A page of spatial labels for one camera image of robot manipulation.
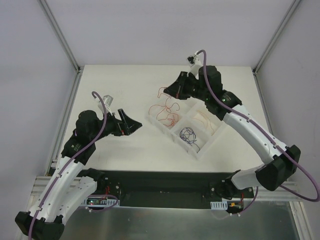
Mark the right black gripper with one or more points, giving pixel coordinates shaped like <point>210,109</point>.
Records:
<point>183,85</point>

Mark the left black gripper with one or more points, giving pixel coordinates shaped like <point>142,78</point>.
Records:
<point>120,124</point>

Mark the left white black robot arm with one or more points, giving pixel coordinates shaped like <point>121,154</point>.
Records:
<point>46,219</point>

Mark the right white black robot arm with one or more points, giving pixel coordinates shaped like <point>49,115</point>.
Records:
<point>279,160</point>

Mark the clear plastic compartment tray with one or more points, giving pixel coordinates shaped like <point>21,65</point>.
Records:
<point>188,124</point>

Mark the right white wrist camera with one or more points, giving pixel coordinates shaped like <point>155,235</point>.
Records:
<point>194,63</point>

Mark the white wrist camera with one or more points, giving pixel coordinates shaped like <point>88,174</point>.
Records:
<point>106,102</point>
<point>194,63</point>

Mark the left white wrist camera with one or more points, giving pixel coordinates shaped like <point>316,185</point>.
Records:
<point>106,102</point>

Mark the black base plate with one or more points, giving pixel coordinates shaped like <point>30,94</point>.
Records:
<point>153,189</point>

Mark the left white cable duct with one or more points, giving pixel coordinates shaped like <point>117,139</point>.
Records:
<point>100,202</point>

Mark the white cable duct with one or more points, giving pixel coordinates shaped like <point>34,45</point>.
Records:
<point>219,205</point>
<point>100,202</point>

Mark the right aluminium frame post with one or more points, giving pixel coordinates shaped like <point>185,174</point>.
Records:
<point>277,34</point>

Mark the aluminium frame post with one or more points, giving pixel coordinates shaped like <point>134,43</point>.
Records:
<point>277,34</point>
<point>59,34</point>

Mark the left aluminium frame post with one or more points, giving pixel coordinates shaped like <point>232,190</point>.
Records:
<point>59,34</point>

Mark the right white cable duct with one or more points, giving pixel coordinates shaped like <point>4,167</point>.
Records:
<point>219,205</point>

